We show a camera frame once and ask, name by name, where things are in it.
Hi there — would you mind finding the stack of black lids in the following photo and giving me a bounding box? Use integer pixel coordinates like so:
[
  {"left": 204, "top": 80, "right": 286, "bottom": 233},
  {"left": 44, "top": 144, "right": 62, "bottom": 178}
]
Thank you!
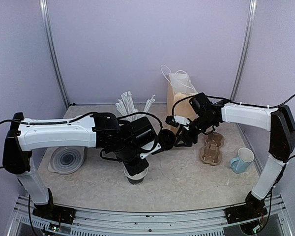
[{"left": 161, "top": 144, "right": 174, "bottom": 150}]

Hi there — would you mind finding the brown paper takeout bag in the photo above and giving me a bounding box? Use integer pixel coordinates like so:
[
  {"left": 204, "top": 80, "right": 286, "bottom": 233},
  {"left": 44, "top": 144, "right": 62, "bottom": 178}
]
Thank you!
[{"left": 160, "top": 65, "right": 198, "bottom": 120}]

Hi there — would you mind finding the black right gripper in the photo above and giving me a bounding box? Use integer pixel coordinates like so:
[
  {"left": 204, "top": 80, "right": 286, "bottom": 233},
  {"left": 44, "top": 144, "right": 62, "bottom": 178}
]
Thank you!
[{"left": 175, "top": 114, "right": 217, "bottom": 146}]

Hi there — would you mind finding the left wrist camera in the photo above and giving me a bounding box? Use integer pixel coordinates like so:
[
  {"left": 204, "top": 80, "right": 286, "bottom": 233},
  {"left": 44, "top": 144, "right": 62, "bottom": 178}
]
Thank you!
[{"left": 130, "top": 117, "right": 162, "bottom": 159}]

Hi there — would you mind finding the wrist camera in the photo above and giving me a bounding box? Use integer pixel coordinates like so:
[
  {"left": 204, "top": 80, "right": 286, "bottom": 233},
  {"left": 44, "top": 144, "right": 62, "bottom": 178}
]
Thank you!
[
  {"left": 130, "top": 117, "right": 162, "bottom": 159},
  {"left": 165, "top": 92, "right": 212, "bottom": 130}
]

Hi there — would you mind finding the light blue ceramic mug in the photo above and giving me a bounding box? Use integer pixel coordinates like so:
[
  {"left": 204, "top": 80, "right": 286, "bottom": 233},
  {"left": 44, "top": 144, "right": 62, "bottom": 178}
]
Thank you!
[{"left": 230, "top": 147, "right": 255, "bottom": 174}]

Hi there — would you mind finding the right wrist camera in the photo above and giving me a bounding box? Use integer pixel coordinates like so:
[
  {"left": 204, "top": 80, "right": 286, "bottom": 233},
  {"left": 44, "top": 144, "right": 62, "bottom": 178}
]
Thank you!
[{"left": 165, "top": 92, "right": 212, "bottom": 130}]

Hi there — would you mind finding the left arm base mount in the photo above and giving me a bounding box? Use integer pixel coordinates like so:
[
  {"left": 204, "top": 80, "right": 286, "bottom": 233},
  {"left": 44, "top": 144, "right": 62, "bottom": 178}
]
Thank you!
[{"left": 33, "top": 188, "right": 76, "bottom": 225}]

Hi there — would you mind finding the cardboard cup carrier tray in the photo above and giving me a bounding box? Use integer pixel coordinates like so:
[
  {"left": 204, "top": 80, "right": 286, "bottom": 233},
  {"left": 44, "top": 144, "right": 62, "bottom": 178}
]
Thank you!
[{"left": 200, "top": 132, "right": 225, "bottom": 166}]

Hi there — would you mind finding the aluminium front rail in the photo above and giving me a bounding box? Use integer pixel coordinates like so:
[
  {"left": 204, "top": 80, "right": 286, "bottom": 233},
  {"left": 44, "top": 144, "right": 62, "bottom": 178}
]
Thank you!
[{"left": 7, "top": 195, "right": 293, "bottom": 236}]

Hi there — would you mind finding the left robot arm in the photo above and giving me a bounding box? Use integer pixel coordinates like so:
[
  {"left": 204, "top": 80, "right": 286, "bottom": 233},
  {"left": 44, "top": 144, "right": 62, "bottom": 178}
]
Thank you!
[{"left": 2, "top": 112, "right": 149, "bottom": 219}]

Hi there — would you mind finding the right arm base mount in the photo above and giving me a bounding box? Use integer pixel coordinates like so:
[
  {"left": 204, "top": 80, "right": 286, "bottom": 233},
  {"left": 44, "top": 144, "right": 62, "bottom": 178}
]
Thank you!
[{"left": 224, "top": 192, "right": 268, "bottom": 224}]

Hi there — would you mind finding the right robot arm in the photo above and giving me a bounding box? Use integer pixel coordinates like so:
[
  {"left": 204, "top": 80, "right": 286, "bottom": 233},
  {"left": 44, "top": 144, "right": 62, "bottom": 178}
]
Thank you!
[{"left": 166, "top": 99, "right": 295, "bottom": 218}]

